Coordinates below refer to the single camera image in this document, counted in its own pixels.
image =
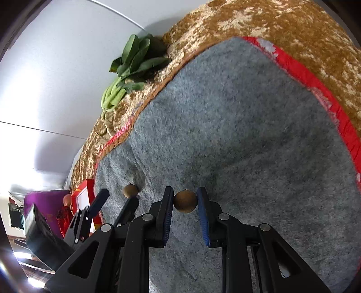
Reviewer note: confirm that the golden brown patterned blanket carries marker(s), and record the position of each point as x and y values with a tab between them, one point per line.
253	19

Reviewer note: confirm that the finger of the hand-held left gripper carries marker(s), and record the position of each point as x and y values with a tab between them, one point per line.
129	207
102	195

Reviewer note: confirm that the leafy green vegetable bunch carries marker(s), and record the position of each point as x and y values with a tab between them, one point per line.
132	53

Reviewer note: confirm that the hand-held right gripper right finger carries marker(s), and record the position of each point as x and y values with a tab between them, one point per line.
203	219

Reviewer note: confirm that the grey felt mat red trim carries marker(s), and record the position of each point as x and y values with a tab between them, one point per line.
239	126

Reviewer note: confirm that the red mesh bag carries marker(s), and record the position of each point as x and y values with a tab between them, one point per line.
65	222

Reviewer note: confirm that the purple cloth bag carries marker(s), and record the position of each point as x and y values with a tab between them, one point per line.
50	200

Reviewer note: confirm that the brown kiwi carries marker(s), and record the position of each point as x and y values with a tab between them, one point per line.
184	200
130	191

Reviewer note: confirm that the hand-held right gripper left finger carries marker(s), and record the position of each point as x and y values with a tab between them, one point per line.
168	217

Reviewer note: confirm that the red box with white inside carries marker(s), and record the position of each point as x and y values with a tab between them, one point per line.
84	186

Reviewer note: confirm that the dark monitor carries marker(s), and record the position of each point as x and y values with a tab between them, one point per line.
15	217

